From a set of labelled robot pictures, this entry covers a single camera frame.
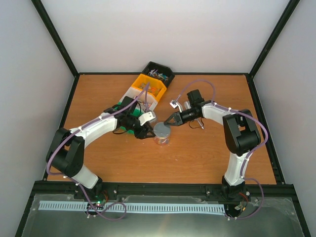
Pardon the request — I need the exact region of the round metal jar lid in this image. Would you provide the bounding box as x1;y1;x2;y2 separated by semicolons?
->
154;122;171;138

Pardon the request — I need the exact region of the silver metal scoop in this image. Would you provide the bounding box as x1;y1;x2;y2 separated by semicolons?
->
184;100;205;130

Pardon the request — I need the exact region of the green candy bin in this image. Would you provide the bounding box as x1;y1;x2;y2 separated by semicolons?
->
112;102;143;135

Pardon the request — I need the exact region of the clear plastic jar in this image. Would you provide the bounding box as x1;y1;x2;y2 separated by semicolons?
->
154;134;170;146

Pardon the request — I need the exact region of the white candy bin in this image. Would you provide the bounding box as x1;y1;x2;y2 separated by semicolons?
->
119;86;158;112

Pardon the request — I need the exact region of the yellow candy bin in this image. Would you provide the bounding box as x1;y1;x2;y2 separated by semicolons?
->
131;74;167;102

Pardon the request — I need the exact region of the black candy bin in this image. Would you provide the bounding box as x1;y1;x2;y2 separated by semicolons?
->
141;61;175;88

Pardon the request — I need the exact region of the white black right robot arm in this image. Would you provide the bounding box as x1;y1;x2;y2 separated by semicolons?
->
164;89;261;200

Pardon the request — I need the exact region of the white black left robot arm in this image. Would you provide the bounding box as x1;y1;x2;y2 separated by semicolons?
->
46;96;156;199

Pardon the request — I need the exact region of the grey metal front plate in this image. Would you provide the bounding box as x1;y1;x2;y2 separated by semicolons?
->
22;195;303;237

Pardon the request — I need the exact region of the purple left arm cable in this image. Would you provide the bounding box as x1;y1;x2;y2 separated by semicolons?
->
46;82;152;220

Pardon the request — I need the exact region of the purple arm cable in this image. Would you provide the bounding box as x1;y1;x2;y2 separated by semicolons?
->
46;82;152;220
174;79;269;221

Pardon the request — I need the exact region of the light blue slotted cable duct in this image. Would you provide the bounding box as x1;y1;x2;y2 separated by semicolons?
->
38;200;225;215

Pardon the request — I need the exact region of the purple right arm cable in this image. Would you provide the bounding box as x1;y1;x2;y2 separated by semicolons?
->
174;79;269;221

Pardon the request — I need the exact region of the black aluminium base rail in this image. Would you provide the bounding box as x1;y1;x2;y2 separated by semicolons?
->
33;181;296;201

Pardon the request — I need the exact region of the black enclosure frame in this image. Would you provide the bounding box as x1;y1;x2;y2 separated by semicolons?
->
16;0;311;237

